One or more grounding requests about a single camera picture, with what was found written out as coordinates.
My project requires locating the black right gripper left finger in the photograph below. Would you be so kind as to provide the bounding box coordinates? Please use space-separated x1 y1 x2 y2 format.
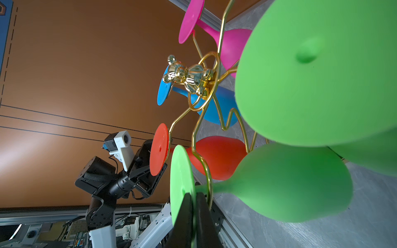
165 193 193 248

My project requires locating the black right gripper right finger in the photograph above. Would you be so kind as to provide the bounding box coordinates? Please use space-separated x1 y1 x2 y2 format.
195 192 223 248

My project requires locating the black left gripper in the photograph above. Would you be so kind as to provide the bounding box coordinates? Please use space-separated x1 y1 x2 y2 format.
127 139 167 198

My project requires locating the red wine glass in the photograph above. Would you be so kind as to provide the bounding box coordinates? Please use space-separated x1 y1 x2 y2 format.
149 123 247 181

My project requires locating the green wine glass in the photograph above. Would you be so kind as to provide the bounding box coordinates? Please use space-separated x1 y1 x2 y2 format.
235 1 397 176
170 143 354 227

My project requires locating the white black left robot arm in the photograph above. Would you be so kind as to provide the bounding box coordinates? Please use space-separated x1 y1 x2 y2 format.
75 139 167 248

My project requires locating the light blue wine glass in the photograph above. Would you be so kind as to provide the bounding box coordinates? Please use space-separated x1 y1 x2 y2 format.
157 64 242 127

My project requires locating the magenta wine glass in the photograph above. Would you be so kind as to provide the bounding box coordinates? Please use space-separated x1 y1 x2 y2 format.
178 0 252 70

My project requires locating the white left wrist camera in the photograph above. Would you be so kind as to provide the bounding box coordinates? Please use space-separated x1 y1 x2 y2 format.
102 131 134 172

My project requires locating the gold wire wine glass rack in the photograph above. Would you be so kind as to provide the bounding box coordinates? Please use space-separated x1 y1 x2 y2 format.
162 0 270 211

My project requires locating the aluminium corner post left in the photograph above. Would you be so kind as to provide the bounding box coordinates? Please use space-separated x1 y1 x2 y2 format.
169 0 221 31

